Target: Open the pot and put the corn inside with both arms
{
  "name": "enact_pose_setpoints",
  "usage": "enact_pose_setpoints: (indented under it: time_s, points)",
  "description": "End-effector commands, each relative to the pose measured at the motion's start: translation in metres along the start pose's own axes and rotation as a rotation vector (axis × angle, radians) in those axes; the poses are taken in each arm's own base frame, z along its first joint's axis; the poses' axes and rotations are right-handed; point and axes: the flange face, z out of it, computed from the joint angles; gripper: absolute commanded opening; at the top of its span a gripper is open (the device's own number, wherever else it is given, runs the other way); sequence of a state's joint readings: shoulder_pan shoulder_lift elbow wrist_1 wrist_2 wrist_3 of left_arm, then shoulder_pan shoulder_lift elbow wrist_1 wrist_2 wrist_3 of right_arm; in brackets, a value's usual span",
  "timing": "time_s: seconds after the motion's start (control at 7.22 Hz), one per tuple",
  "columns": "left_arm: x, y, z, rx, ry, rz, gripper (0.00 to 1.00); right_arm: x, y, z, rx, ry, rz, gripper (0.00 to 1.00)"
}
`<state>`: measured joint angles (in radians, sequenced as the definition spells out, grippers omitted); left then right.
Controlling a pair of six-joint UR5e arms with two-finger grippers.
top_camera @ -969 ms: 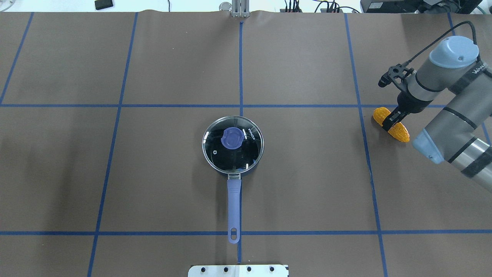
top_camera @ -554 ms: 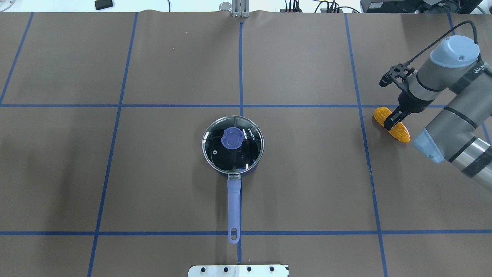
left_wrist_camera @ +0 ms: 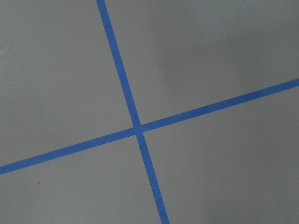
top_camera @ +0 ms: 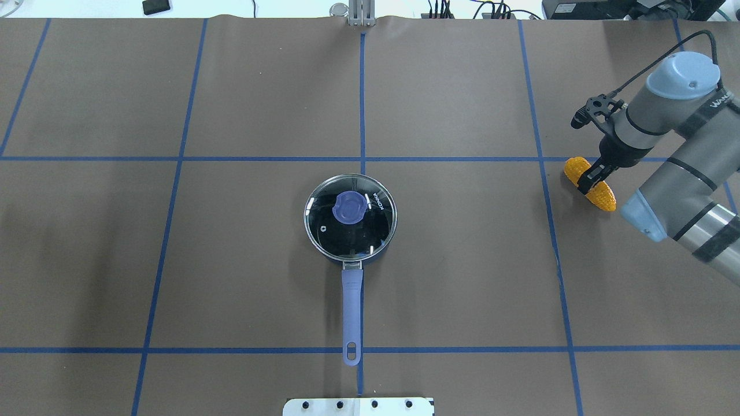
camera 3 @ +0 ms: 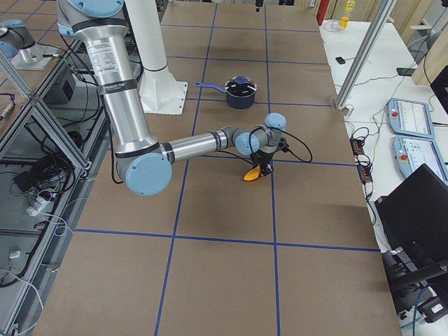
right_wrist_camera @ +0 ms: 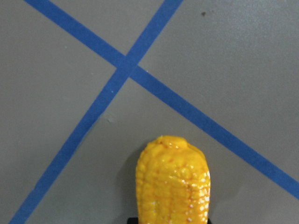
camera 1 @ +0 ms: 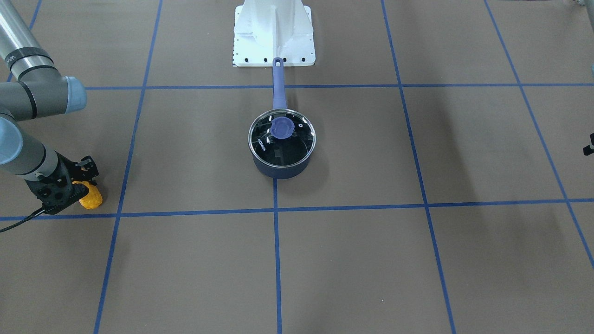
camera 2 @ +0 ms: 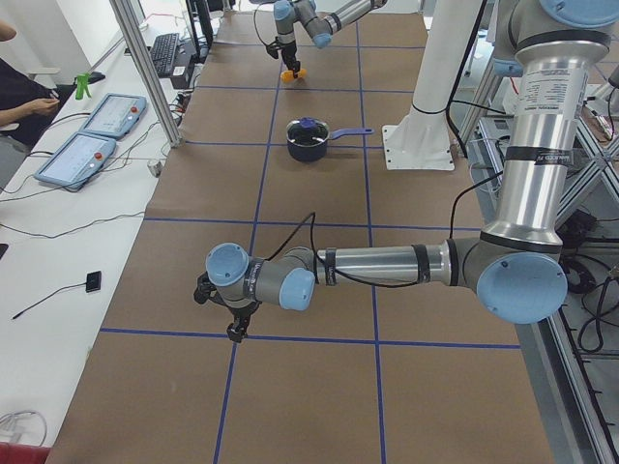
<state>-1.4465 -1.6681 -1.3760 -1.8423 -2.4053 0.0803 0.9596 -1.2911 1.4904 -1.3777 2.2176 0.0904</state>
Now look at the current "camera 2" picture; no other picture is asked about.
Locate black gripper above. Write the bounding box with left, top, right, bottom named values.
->
left=193, top=272, right=261, bottom=342
left=266, top=38, right=302, bottom=75

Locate yellow corn cob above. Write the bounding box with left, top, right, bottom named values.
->
left=280, top=69, right=307, bottom=84

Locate glass pot lid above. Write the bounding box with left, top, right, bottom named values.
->
left=286, top=117, right=330, bottom=147

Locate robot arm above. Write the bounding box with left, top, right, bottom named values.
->
left=193, top=1, right=618, bottom=342
left=265, top=0, right=387, bottom=82

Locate person's hand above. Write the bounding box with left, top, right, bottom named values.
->
left=28, top=98, right=60, bottom=116

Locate blue saucepan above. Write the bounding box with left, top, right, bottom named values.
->
left=286, top=117, right=374, bottom=162

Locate black keyboard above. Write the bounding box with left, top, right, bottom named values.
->
left=150, top=33, right=179, bottom=77

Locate small black square pad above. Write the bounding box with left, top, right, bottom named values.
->
left=85, top=271, right=103, bottom=293

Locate upper teach pendant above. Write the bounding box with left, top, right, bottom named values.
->
left=80, top=93, right=147, bottom=140

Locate teach pendant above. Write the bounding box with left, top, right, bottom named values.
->
left=34, top=132, right=117, bottom=191
left=80, top=93, right=147, bottom=140

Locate green clamp tool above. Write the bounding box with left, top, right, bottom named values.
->
left=74, top=72, right=91, bottom=101

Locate lower teach pendant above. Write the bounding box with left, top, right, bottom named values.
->
left=34, top=132, right=117, bottom=191

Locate aluminium frame post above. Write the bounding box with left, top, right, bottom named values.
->
left=109, top=0, right=182, bottom=148

